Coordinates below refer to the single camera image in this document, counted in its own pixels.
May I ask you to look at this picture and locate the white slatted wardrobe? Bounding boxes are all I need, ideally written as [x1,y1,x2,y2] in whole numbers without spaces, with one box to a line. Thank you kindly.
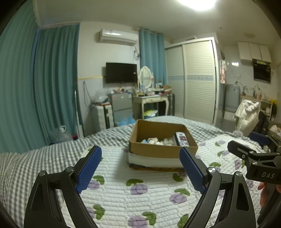
[165,37,221,126]

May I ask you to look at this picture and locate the black wall television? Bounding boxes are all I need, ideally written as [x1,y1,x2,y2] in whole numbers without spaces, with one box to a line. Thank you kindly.
[106,62,138,84]

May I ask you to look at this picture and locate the white kitchen shelf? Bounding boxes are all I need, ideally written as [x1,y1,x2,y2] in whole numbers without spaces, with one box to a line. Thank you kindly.
[240,94,275,121]

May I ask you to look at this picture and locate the floral quilted mat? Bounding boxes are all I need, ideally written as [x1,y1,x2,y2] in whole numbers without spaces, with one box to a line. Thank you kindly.
[81,134,270,228]

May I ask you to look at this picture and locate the basket with yellow cloth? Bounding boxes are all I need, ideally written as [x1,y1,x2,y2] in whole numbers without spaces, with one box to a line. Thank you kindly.
[143,110,158,120]

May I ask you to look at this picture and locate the small grey fridge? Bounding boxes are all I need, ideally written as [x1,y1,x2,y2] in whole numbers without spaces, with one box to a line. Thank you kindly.
[108,92,133,128]

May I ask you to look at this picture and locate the white jacket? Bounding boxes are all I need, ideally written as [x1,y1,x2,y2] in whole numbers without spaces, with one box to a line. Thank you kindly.
[233,100,260,136]

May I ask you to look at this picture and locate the clear plastic bag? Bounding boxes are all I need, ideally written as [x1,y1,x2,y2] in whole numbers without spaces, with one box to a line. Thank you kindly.
[94,89,110,104]

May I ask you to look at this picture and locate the grey washing machine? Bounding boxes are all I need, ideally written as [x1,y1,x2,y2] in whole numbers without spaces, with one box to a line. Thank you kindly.
[224,83,240,112]

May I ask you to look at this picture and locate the white air conditioner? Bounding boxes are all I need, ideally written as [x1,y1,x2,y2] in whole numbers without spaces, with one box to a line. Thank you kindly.
[98,28,138,46]

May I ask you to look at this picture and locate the person's right hand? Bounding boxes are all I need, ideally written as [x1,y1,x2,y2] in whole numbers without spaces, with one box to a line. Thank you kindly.
[258,182,273,207]

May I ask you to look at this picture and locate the black range hood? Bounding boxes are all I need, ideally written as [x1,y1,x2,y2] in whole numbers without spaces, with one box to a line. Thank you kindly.
[253,59,271,82]

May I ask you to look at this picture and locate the white dressing table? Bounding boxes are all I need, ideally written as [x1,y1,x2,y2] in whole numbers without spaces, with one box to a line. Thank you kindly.
[132,94,170,120]

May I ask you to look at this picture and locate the ceiling light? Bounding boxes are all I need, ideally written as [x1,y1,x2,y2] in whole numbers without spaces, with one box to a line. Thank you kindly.
[178,0,218,11]

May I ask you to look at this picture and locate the light blue curtain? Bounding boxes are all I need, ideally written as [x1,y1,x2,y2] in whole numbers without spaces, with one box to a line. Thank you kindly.
[138,28,168,88]

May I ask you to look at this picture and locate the teal curtain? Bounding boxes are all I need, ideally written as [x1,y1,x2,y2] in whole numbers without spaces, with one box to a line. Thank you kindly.
[33,24,85,141]
[0,0,39,154]

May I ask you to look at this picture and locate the white suitcase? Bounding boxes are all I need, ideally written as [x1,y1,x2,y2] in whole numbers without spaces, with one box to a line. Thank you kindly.
[92,105,115,132]

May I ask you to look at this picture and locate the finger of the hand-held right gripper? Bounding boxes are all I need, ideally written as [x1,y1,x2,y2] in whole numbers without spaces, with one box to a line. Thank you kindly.
[227,140,260,166]
[249,132,271,146]

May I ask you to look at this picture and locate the brown cardboard box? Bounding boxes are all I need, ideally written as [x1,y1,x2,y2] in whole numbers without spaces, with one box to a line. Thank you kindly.
[129,119,198,159]

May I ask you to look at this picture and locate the blue plastic bag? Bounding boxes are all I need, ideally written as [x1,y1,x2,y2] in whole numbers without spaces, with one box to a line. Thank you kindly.
[115,113,136,127]

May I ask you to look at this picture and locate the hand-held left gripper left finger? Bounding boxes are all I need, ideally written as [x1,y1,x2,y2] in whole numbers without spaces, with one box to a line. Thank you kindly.
[23,145,102,228]

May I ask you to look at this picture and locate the white oval mirror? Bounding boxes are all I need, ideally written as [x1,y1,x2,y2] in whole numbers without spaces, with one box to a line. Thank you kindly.
[138,66,154,90]

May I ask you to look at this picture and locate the clear water jug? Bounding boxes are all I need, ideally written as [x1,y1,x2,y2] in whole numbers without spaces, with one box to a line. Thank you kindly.
[49,125,74,145]

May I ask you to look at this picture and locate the pink hanging cloth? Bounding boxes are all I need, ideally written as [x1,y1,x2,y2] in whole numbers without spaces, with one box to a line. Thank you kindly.
[220,60,227,84]

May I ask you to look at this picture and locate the large white tissue pack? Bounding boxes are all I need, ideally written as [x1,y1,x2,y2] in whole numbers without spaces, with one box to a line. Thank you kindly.
[174,132,189,146]

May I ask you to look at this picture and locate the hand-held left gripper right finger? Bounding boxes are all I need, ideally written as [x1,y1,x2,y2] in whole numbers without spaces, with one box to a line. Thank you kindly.
[179,146,257,228]

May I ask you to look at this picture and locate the white wall cabinets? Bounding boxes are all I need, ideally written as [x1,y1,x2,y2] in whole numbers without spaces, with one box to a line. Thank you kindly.
[238,42,271,64]

